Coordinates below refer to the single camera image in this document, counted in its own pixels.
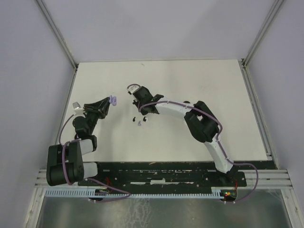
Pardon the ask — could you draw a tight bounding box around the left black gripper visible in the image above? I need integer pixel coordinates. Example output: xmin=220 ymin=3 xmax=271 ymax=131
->
xmin=83 ymin=97 xmax=111 ymax=134

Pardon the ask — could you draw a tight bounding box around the purple earbud charging case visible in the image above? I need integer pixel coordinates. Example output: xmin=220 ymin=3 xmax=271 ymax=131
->
xmin=109 ymin=95 xmax=117 ymax=106

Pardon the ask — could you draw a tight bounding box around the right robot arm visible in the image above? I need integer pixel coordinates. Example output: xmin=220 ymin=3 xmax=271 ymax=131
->
xmin=127 ymin=84 xmax=235 ymax=186

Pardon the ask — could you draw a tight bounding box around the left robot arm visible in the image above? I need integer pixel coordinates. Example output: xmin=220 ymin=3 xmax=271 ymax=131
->
xmin=46 ymin=96 xmax=116 ymax=186

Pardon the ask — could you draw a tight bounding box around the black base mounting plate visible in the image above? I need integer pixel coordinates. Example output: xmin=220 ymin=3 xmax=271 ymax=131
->
xmin=77 ymin=161 xmax=247 ymax=190

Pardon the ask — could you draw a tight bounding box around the right controller board with LEDs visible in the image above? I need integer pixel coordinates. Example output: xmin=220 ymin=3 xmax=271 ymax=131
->
xmin=223 ymin=190 xmax=237 ymax=201

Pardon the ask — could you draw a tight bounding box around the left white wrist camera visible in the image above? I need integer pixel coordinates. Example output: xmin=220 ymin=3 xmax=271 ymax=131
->
xmin=72 ymin=102 xmax=84 ymax=115

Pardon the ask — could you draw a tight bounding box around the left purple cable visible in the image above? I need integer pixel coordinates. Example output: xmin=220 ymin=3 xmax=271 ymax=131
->
xmin=58 ymin=114 xmax=132 ymax=204

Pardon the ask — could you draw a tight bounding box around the left aluminium frame post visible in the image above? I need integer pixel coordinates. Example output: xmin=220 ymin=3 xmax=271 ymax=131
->
xmin=34 ymin=0 xmax=78 ymax=69

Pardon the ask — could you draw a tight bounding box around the aluminium frame post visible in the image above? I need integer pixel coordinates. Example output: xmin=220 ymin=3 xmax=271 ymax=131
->
xmin=239 ymin=0 xmax=285 ymax=69
xmin=34 ymin=0 xmax=78 ymax=69

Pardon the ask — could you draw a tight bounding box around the right aluminium frame post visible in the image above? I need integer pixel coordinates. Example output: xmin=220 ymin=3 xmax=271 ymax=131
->
xmin=239 ymin=0 xmax=285 ymax=69

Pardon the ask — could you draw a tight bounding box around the white slotted cable duct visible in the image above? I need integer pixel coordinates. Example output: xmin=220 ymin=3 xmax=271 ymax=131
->
xmin=45 ymin=187 xmax=224 ymax=199

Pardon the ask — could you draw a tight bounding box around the aluminium front rail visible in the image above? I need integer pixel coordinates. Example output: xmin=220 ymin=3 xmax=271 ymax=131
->
xmin=35 ymin=166 xmax=292 ymax=190

